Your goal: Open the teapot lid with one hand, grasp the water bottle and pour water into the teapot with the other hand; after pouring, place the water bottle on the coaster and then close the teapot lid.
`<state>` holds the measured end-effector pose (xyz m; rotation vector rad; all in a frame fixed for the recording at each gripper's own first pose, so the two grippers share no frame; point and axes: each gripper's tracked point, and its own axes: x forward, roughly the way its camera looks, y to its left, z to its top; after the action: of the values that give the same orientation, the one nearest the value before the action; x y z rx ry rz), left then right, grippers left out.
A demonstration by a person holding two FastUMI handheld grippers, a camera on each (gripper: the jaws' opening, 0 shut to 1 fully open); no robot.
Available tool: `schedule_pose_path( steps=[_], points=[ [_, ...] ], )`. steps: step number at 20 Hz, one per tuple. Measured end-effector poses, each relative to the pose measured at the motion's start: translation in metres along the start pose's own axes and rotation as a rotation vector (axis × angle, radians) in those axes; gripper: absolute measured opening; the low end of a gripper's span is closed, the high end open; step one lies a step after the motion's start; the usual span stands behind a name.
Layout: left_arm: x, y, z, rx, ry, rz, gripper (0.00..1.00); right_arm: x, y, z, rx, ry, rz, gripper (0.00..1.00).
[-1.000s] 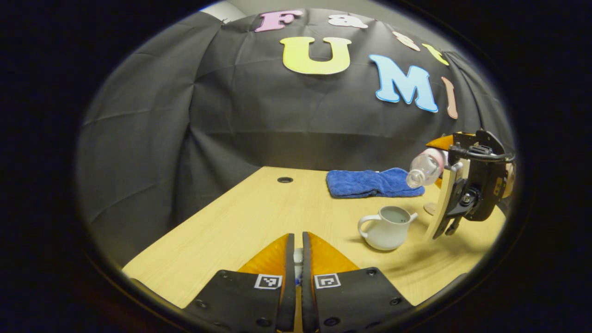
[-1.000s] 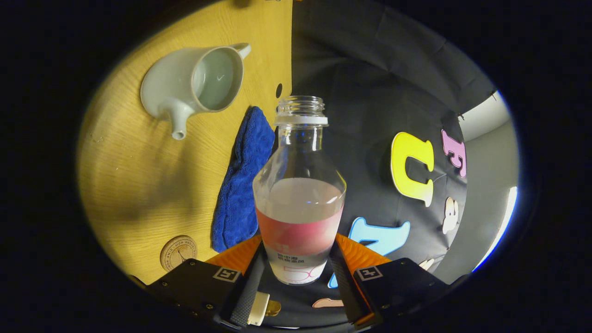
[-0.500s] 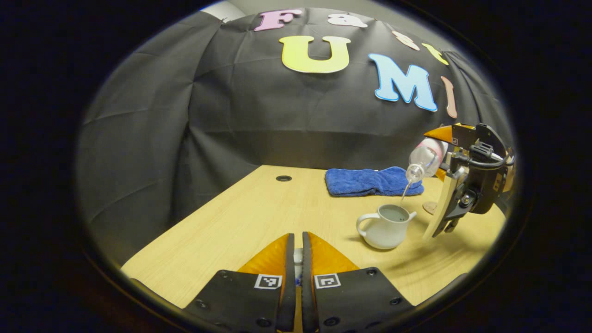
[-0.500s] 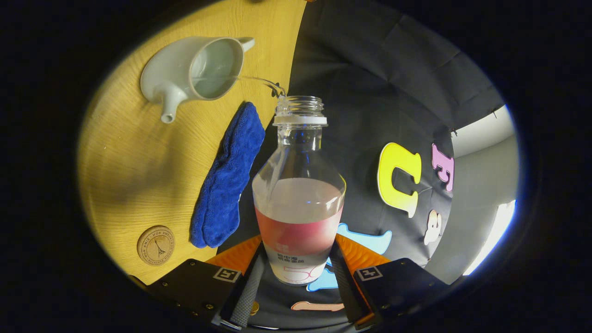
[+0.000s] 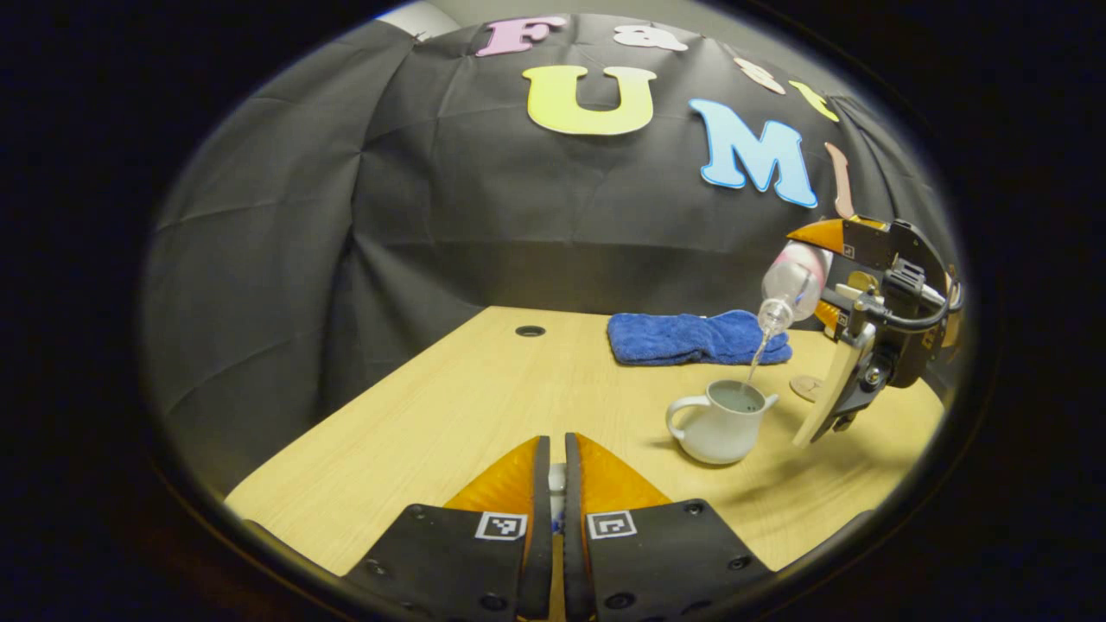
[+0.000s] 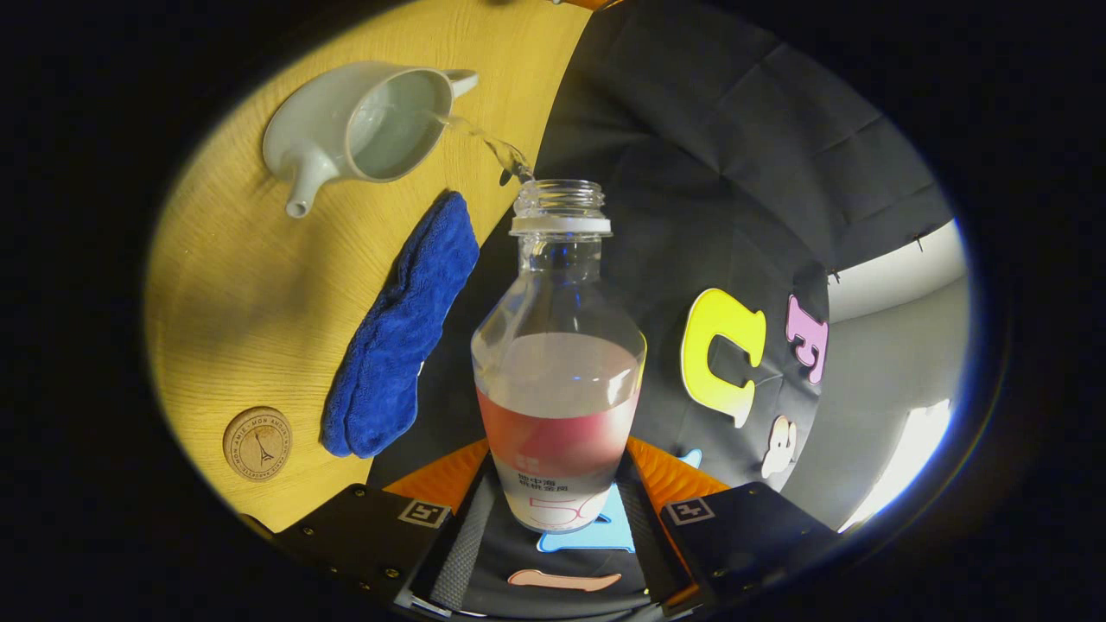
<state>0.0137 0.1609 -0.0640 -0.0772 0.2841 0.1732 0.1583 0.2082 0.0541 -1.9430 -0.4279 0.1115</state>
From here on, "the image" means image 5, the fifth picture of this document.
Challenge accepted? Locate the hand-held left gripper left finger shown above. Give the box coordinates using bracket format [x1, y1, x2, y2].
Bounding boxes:
[344, 435, 555, 622]

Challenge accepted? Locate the blue towel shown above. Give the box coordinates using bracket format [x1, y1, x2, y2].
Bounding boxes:
[607, 310, 792, 366]

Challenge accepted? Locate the white ceramic teacup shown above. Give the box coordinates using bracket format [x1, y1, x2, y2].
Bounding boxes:
[665, 379, 779, 466]

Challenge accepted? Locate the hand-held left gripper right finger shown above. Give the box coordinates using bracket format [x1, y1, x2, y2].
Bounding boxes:
[563, 432, 775, 622]

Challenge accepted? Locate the clear plastic water bottle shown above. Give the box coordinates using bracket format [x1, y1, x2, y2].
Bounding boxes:
[745, 242, 835, 385]

